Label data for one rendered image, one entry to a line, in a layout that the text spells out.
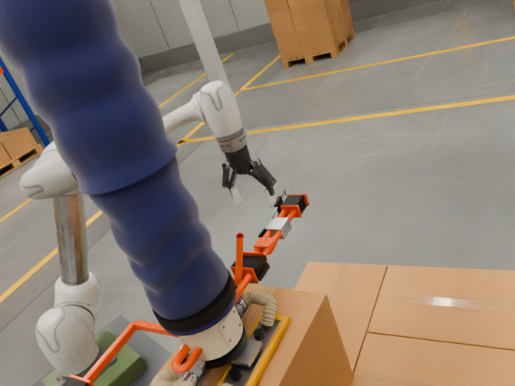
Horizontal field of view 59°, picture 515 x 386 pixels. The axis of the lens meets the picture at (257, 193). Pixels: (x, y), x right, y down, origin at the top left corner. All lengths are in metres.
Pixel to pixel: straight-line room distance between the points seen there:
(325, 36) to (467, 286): 6.40
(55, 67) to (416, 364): 1.45
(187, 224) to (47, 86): 0.42
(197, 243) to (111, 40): 0.48
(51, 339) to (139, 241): 0.77
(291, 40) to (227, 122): 6.88
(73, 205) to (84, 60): 0.85
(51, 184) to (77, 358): 0.64
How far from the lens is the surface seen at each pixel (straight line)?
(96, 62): 0.95
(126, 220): 1.06
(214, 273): 1.17
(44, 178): 1.49
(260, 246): 1.53
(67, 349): 1.78
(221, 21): 11.87
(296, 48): 8.22
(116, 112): 0.96
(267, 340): 1.38
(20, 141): 9.35
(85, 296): 1.88
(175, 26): 12.63
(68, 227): 1.74
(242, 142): 1.41
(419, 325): 1.90
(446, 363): 1.78
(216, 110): 1.36
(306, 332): 1.41
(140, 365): 1.84
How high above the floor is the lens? 1.93
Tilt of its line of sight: 27 degrees down
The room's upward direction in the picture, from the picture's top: 20 degrees counter-clockwise
